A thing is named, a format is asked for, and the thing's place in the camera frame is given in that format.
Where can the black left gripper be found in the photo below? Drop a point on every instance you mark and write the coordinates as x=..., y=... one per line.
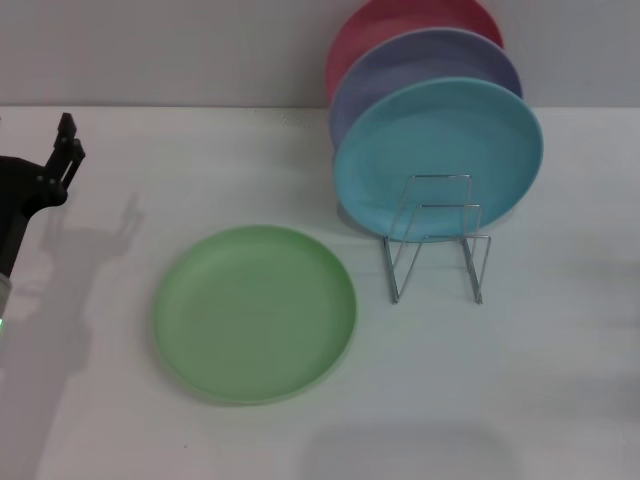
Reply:
x=17, y=190

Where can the green plastic plate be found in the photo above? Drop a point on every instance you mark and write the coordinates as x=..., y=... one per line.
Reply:
x=255, y=315

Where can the purple plastic plate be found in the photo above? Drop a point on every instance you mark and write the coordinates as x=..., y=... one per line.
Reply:
x=400, y=60

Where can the red plastic plate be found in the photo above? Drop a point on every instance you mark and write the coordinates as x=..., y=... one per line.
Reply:
x=390, y=20

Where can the teal plastic plate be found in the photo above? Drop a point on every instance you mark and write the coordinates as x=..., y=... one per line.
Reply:
x=440, y=135

